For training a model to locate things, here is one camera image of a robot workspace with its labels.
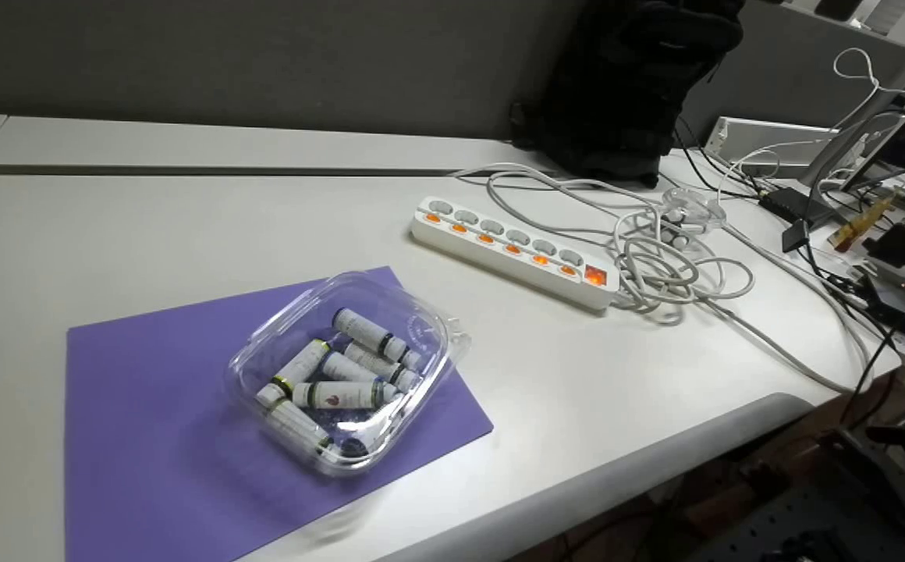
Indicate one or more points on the white multi-socket power strip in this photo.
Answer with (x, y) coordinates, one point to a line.
(517, 254)

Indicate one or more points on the white marker tube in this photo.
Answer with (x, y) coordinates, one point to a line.
(395, 373)
(343, 395)
(302, 367)
(368, 335)
(292, 423)

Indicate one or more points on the clear plastic container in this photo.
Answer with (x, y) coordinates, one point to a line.
(358, 437)

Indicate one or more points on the white box device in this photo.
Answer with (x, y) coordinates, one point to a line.
(761, 143)

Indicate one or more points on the purple mat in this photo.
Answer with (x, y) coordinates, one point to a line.
(162, 464)

